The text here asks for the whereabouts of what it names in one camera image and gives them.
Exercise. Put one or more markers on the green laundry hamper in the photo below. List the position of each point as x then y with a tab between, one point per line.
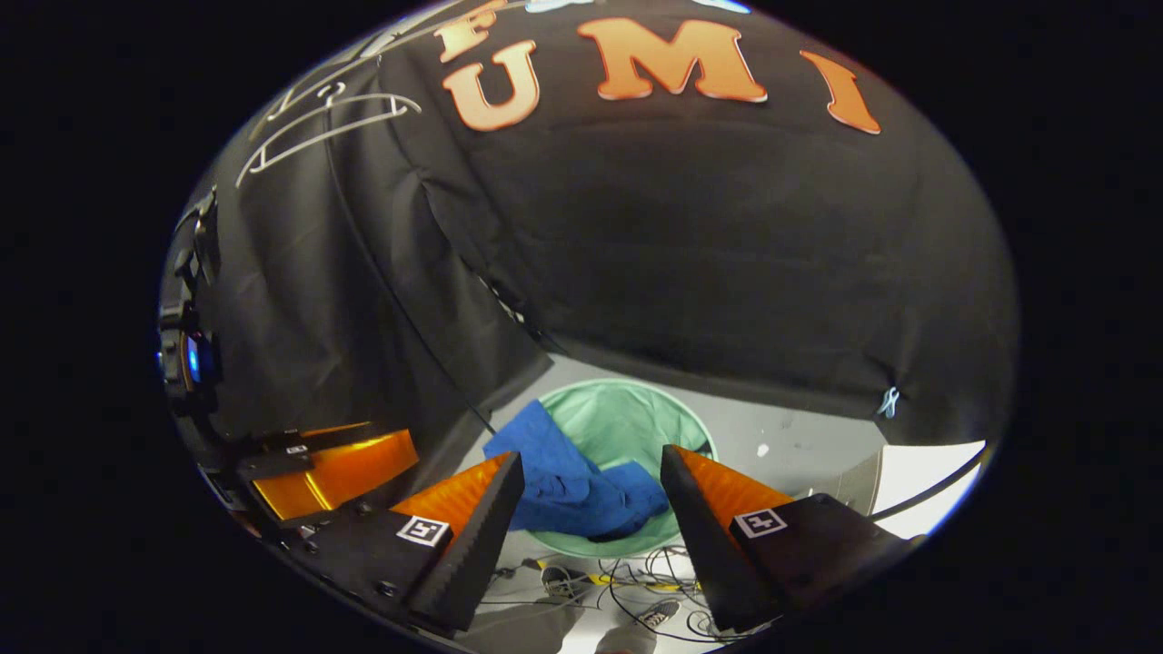
627	418

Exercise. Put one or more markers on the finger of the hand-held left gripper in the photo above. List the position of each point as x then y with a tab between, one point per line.
273	459
363	468

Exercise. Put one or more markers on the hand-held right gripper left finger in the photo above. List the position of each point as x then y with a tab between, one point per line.
482	545

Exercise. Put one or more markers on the person's dark sneaker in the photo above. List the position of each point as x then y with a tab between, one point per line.
659	613
559	581

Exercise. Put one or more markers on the yellow black floor tape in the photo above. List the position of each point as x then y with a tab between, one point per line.
595	579

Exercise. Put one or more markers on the white plastic hanger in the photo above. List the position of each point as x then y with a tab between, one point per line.
329	136
313	86

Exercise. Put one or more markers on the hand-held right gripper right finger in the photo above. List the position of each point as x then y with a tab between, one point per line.
700	545

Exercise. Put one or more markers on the person's grey trouser leg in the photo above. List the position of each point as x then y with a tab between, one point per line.
625	641
518	627

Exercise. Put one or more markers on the pale blue clip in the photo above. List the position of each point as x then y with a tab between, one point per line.
889	401

